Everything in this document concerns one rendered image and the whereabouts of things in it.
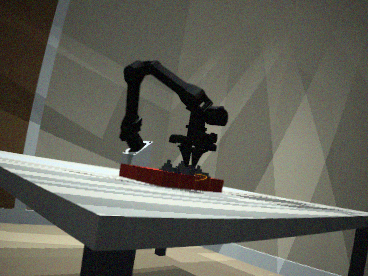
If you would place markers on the red flat deck plate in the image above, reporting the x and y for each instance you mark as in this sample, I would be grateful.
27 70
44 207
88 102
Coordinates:
170 177

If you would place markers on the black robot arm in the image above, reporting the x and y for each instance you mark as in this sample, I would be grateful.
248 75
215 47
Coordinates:
190 94

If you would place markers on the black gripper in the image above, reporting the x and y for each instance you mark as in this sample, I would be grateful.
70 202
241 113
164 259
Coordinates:
186 144

